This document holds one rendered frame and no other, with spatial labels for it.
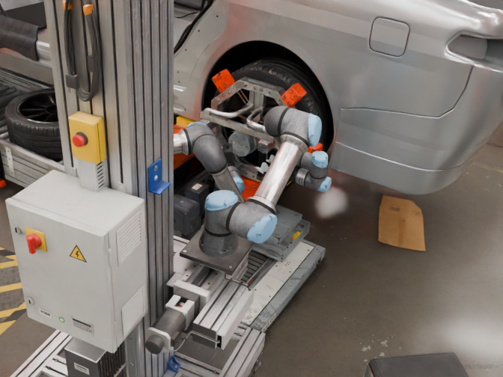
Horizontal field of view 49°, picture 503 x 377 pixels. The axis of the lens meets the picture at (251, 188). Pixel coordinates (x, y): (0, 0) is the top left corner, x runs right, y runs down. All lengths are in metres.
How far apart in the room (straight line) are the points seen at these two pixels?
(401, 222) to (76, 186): 2.63
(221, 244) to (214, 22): 1.33
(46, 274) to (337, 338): 1.69
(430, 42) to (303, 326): 1.55
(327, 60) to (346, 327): 1.39
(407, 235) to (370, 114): 1.33
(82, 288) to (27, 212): 0.27
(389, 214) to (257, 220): 2.13
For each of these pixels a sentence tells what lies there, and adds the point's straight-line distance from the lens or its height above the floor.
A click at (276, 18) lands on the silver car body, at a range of 2.76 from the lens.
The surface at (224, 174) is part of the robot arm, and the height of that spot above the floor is 0.93.
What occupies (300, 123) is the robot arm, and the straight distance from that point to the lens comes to 2.09.
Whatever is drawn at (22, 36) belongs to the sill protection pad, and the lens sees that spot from 4.08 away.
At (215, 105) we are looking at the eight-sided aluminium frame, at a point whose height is 0.95.
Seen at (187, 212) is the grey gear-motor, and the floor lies 0.39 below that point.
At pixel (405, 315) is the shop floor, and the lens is 3.25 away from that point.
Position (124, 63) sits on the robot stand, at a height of 1.64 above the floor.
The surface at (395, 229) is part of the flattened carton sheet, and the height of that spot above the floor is 0.01.
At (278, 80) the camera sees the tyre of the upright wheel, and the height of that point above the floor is 1.14.
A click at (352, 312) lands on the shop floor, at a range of 3.17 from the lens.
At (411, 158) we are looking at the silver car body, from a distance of 2.71.
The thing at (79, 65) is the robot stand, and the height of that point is 1.60.
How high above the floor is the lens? 2.17
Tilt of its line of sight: 33 degrees down
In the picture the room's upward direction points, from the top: 5 degrees clockwise
